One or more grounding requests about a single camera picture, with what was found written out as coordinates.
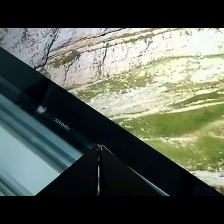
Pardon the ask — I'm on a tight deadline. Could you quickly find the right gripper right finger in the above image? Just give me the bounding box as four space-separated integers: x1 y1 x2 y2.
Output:
99 144 170 197

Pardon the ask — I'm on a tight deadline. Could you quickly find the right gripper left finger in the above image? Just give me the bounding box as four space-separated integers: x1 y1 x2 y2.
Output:
36 144 100 197

